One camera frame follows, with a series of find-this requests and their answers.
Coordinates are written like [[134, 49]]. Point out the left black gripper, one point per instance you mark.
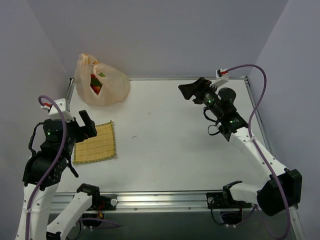
[[81, 130]]

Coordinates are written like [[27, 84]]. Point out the back aluminium rail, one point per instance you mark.
[[179, 78]]

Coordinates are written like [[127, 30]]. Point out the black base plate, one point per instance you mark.
[[216, 200], [104, 202]]

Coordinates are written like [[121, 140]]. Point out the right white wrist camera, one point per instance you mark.
[[222, 77]]

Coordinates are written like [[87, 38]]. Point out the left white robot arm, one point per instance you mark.
[[41, 178]]

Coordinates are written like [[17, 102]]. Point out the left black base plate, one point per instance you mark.
[[104, 202]]

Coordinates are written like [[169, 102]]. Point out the front aluminium rail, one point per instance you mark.
[[163, 202]]

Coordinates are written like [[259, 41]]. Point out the aluminium rail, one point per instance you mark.
[[163, 202], [264, 118], [69, 93], [179, 78]]

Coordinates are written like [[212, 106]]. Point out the translucent banana-print plastic bag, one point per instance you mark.
[[116, 84]]

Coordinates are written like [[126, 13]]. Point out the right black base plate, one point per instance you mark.
[[216, 200]]

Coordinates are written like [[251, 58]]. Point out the red fake berry bunch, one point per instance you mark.
[[95, 84]]

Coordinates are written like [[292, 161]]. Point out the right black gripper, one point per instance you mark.
[[199, 90]]

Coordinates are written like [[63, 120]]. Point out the woven bamboo tray mat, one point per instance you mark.
[[96, 149]]

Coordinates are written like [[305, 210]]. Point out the left side aluminium rail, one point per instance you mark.
[[69, 93]]

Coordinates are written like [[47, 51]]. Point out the bumpy green fake fruit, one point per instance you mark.
[[102, 74]]

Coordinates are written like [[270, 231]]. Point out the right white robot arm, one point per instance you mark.
[[282, 187]]

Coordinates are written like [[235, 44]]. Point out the right side aluminium rail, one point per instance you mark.
[[264, 118]]

